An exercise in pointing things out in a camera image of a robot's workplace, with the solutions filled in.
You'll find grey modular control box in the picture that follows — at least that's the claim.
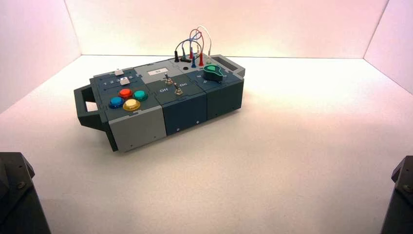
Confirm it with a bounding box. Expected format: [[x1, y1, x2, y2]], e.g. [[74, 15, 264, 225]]
[[73, 54, 246, 153]]

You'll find green rotary knob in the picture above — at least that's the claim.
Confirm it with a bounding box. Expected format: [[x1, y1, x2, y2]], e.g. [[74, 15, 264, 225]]
[[202, 64, 225, 83]]

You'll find white display label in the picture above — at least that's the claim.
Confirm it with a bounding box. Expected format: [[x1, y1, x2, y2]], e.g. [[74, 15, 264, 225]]
[[148, 67, 169, 77]]

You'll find green round push button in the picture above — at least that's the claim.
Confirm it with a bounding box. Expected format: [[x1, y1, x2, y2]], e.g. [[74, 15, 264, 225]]
[[132, 90, 149, 102]]

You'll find yellow round push button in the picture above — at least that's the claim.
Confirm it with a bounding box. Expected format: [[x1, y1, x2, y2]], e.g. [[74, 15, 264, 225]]
[[123, 98, 141, 112]]

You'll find blue round push button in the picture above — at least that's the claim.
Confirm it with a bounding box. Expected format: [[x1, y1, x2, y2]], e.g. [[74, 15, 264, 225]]
[[109, 96, 125, 109]]

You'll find blue jumper cable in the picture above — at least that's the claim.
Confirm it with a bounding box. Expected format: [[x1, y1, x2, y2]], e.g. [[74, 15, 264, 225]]
[[181, 31, 203, 68]]

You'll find red jumper cable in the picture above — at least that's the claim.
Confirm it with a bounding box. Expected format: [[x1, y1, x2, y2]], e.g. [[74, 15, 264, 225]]
[[189, 28, 205, 67]]

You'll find black jumper cable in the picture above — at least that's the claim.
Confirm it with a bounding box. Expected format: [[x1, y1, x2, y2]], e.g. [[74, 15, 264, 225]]
[[174, 39, 203, 63]]

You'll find white jumper cable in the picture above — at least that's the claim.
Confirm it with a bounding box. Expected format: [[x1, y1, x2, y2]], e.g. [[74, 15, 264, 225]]
[[197, 25, 213, 56]]

